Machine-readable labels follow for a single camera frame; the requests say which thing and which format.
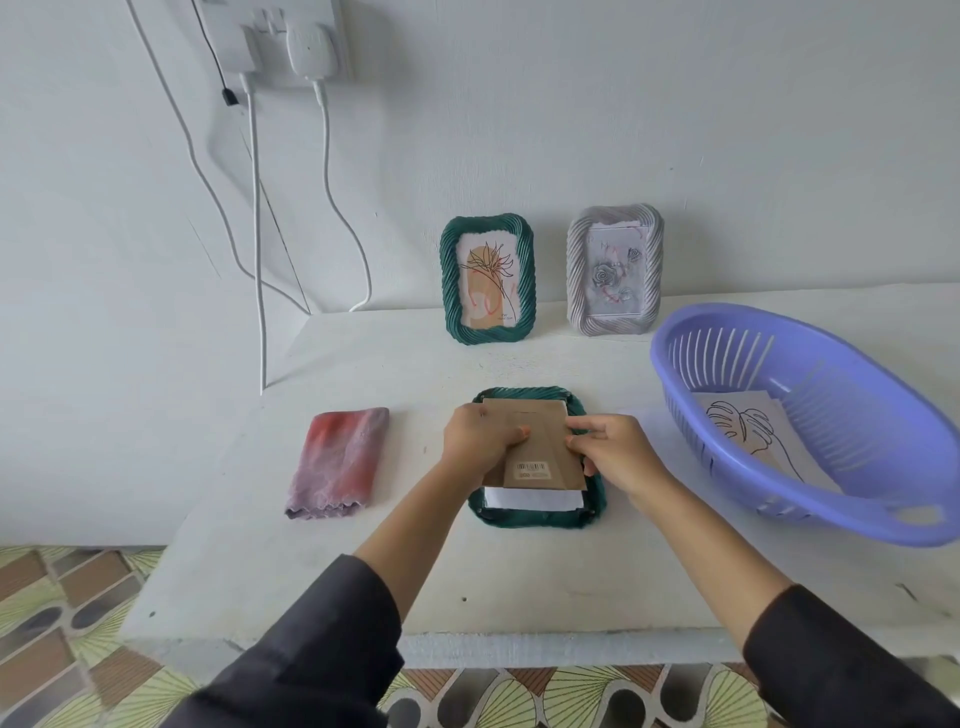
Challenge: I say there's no person's right forearm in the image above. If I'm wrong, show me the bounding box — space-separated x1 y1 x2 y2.
633 476 960 728

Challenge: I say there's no person's left forearm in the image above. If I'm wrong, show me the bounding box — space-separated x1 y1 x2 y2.
161 461 481 728

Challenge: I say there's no person's right hand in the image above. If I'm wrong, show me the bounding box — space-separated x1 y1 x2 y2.
563 412 676 508

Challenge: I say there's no grey frame with rose drawing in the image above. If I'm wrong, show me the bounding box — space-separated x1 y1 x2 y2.
565 203 666 337

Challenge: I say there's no white rounded charger adapter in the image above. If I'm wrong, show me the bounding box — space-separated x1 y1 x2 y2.
286 20 341 82

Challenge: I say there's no pink purple cloth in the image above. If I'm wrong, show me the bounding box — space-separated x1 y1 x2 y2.
284 407 391 522

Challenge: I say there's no brown cardboard frame backing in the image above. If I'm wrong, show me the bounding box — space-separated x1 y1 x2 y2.
479 398 589 493

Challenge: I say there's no purple plastic basket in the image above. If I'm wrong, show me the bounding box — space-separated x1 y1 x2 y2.
649 302 960 549

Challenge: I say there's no thin white cable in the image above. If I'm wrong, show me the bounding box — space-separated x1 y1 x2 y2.
123 0 312 316

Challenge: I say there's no white rectangular charger adapter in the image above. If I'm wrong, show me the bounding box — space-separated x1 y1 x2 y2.
212 0 262 75

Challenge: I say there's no person's left hand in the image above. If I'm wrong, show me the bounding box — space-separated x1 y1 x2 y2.
440 402 531 493

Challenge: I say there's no curved white charging cable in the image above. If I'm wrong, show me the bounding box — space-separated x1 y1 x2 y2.
312 79 374 314

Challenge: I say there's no black cable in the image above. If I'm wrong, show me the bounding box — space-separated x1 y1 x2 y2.
188 0 240 108

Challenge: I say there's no white wall socket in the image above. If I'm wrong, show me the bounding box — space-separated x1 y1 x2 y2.
202 0 354 90

